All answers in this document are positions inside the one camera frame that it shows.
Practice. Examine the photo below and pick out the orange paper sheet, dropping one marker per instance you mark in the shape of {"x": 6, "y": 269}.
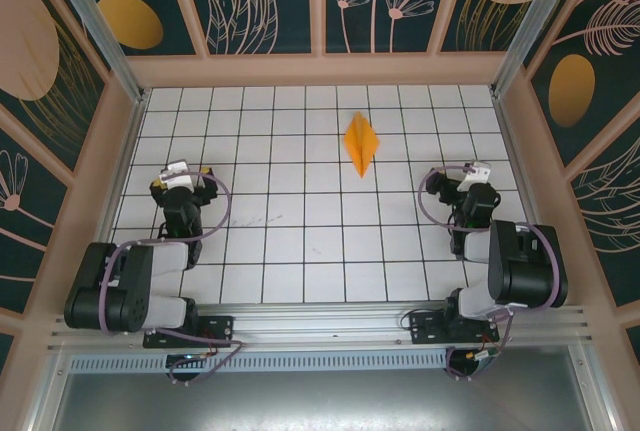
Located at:
{"x": 361, "y": 143}

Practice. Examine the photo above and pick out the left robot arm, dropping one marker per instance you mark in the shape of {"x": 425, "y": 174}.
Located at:
{"x": 115, "y": 296}

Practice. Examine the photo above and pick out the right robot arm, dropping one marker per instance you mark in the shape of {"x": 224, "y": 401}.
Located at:
{"x": 530, "y": 271}

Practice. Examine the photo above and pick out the grey metal sheet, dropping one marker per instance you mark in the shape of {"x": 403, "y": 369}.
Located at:
{"x": 320, "y": 401}

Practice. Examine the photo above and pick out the small green circuit board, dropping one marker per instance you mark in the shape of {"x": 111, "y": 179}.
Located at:
{"x": 482, "y": 358}

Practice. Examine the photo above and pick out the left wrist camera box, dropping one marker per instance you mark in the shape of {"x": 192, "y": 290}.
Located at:
{"x": 177, "y": 181}

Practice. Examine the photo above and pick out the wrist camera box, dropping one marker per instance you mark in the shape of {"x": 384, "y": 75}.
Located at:
{"x": 475, "y": 173}
{"x": 177, "y": 181}

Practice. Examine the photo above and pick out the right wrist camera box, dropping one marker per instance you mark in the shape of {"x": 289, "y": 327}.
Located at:
{"x": 475, "y": 173}

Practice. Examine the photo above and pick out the aluminium side rail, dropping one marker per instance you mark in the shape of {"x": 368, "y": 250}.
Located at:
{"x": 129, "y": 151}
{"x": 511, "y": 151}

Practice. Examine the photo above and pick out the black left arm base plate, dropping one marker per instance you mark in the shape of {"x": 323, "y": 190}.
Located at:
{"x": 220, "y": 328}

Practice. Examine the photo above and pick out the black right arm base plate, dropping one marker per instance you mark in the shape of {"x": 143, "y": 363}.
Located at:
{"x": 425, "y": 328}

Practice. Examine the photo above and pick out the aluminium frame post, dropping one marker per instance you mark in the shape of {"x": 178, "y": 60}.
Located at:
{"x": 102, "y": 36}
{"x": 537, "y": 26}

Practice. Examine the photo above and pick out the aluminium mounting rail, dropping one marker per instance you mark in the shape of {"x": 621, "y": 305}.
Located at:
{"x": 320, "y": 326}

